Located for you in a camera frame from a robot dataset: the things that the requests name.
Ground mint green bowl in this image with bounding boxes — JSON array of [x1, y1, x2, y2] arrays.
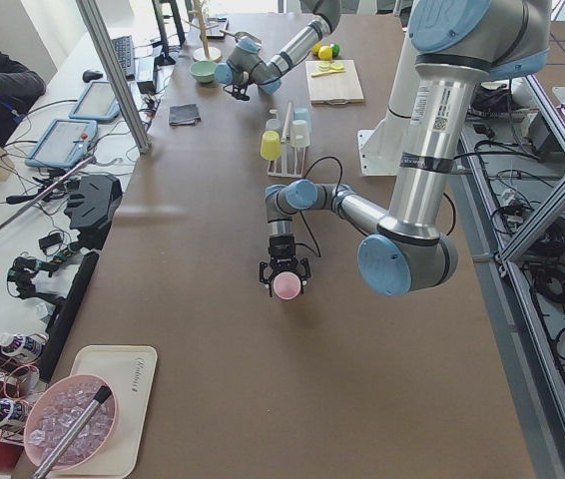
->
[[190, 60, 217, 84]]

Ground wooden cutting board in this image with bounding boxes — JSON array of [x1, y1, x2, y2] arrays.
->
[[304, 60, 364, 105]]

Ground light blue cup on rack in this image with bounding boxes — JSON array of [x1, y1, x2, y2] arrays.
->
[[293, 107, 310, 125]]

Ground wooden mug tree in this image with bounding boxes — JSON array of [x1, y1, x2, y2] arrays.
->
[[185, 0, 223, 63]]

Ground metal tongs in bowl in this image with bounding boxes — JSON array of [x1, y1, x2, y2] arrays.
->
[[32, 385, 112, 479]]

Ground aluminium frame post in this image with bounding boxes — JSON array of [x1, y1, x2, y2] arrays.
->
[[76, 0, 151, 155]]

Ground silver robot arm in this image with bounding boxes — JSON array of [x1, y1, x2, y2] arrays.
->
[[214, 0, 341, 101], [259, 1, 551, 299]]

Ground grey cup on rack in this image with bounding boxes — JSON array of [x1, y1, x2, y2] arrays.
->
[[289, 120, 310, 148]]

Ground yellow cup on rack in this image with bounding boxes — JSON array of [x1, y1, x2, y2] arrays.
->
[[260, 130, 282, 162]]

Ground pink plastic cup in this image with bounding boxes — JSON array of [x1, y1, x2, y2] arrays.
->
[[272, 271, 302, 300]]

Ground black keyboard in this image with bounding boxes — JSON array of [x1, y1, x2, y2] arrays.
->
[[111, 35, 136, 79]]

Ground blue teach pendant near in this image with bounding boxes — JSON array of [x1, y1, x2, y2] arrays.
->
[[25, 119, 98, 169]]

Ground blue teach pendant far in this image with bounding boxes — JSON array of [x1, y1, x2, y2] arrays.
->
[[69, 81, 120, 123]]

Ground yellow plastic knife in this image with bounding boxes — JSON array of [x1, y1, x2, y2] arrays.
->
[[310, 70, 345, 78]]

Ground pink bowl with ice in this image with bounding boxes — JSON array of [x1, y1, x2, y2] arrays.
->
[[24, 374, 118, 471]]

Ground cream plastic tray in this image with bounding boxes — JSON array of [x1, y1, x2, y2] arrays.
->
[[49, 345, 158, 478]]

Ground grey folded cloth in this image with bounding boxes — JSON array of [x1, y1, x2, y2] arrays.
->
[[169, 104, 201, 126]]

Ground yellow lemon near board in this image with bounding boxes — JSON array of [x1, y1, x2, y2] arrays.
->
[[316, 45, 333, 61]]

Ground metal scoop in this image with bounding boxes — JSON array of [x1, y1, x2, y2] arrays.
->
[[221, 29, 262, 46]]

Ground blue teach pendant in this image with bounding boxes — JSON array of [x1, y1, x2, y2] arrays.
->
[[25, 119, 98, 169], [69, 81, 120, 123]]

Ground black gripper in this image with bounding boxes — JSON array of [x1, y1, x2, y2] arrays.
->
[[224, 84, 250, 102], [259, 235, 309, 297]]

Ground white cup holder rack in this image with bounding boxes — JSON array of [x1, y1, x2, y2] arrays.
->
[[265, 100, 308, 179]]

